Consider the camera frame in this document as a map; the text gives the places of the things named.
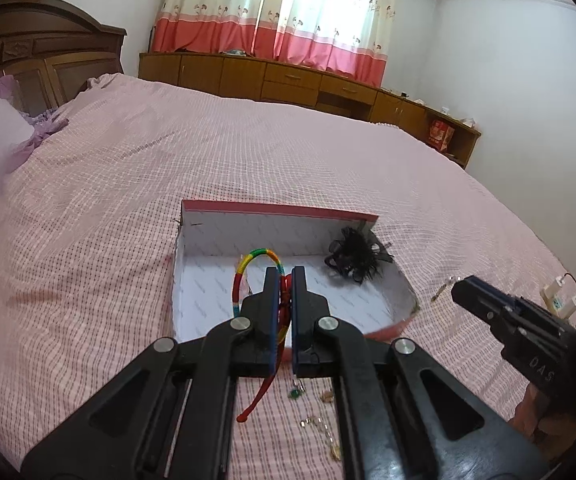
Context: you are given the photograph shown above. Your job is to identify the brown wooden headboard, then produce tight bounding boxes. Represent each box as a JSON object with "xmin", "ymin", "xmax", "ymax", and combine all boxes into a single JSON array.
[{"xmin": 0, "ymin": 0, "xmax": 127, "ymax": 120}]

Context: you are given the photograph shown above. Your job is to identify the pink and cream curtain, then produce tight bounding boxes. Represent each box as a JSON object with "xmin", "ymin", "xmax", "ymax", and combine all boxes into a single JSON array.
[{"xmin": 149, "ymin": 0, "xmax": 401, "ymax": 89}]

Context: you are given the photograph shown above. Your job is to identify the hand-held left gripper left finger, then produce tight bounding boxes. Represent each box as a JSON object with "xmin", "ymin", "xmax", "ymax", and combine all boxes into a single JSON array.
[{"xmin": 20, "ymin": 266, "xmax": 281, "ymax": 480}]

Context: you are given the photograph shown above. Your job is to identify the red bag on shelf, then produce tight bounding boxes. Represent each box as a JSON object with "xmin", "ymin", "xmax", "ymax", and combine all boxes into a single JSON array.
[{"xmin": 428, "ymin": 119, "xmax": 457, "ymax": 154}]

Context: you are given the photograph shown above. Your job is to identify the black lace hair flower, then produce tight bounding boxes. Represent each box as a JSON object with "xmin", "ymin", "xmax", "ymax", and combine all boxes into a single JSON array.
[{"xmin": 324, "ymin": 226, "xmax": 395, "ymax": 285}]

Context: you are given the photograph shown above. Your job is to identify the red cardboard box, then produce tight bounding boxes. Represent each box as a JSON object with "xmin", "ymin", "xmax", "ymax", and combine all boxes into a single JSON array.
[{"xmin": 169, "ymin": 199, "xmax": 419, "ymax": 345}]

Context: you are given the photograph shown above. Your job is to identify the thin metal hairpin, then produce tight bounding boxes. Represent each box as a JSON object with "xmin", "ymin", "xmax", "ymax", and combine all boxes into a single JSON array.
[{"xmin": 430, "ymin": 275, "xmax": 462, "ymax": 304}]

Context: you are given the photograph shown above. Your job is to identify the pink checked bedspread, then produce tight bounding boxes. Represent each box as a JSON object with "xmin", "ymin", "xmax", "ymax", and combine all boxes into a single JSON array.
[{"xmin": 0, "ymin": 72, "xmax": 576, "ymax": 480}]

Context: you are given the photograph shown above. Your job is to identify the person's right hand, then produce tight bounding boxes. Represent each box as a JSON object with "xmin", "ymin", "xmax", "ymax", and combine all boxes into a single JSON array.
[{"xmin": 514, "ymin": 385, "xmax": 576, "ymax": 448}]

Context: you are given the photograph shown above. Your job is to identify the gold pendant jewelry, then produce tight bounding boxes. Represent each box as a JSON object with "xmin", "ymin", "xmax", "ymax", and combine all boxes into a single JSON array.
[{"xmin": 323, "ymin": 422, "xmax": 343, "ymax": 462}]

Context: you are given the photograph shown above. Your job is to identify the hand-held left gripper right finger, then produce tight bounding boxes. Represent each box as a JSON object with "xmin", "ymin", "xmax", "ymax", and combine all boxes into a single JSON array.
[{"xmin": 290, "ymin": 265, "xmax": 551, "ymax": 480}]

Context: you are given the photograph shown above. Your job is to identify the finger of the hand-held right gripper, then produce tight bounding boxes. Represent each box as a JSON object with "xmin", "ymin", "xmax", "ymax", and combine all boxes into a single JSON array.
[
  {"xmin": 469, "ymin": 275, "xmax": 521, "ymax": 311},
  {"xmin": 451, "ymin": 281, "xmax": 506, "ymax": 333}
]

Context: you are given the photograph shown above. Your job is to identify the long wooden cabinet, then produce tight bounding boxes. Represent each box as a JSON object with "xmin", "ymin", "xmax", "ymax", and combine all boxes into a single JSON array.
[{"xmin": 138, "ymin": 51, "xmax": 483, "ymax": 170}]

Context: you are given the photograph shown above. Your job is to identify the rainbow cord bracelet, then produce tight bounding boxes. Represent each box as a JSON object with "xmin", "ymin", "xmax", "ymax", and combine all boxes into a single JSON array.
[{"xmin": 232, "ymin": 247, "xmax": 293, "ymax": 423}]

